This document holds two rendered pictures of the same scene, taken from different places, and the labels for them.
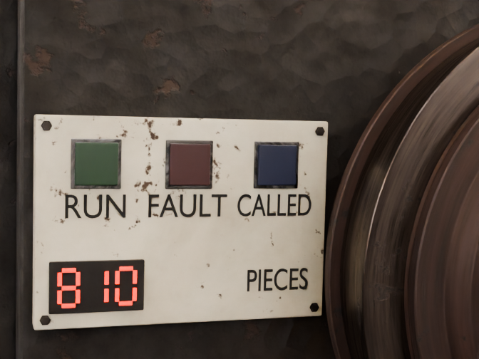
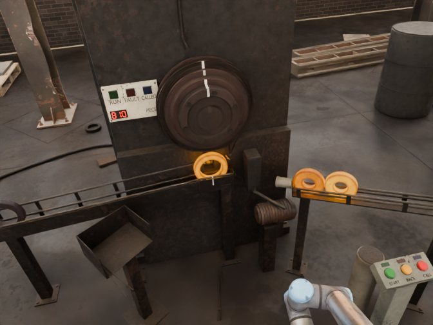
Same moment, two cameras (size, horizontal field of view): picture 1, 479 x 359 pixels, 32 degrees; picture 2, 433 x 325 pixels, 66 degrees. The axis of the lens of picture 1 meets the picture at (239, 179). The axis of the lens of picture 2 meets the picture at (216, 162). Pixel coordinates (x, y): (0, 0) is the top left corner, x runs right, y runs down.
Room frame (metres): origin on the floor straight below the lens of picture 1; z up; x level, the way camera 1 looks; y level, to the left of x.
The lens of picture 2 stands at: (-0.71, -0.55, 1.81)
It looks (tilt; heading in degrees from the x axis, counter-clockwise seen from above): 35 degrees down; 8
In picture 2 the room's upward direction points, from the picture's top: 4 degrees counter-clockwise
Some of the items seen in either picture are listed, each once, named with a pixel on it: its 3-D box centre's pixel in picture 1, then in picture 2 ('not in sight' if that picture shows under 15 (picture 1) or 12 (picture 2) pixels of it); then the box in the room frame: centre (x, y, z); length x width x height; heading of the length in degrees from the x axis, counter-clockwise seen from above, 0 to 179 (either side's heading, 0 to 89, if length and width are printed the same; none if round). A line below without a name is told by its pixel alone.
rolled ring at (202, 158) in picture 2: not in sight; (211, 167); (0.73, -0.31, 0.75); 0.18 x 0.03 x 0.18; 107
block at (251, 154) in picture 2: not in sight; (251, 169); (0.81, -0.53, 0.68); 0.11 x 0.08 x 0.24; 17
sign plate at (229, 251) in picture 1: (185, 220); (133, 101); (0.73, 0.05, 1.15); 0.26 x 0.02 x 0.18; 107
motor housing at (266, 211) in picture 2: not in sight; (273, 235); (0.70, -0.67, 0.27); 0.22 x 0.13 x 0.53; 107
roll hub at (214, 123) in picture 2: not in sight; (209, 116); (0.64, -0.34, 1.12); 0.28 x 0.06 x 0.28; 107
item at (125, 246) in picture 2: not in sight; (129, 278); (0.29, 0.09, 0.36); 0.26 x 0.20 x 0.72; 142
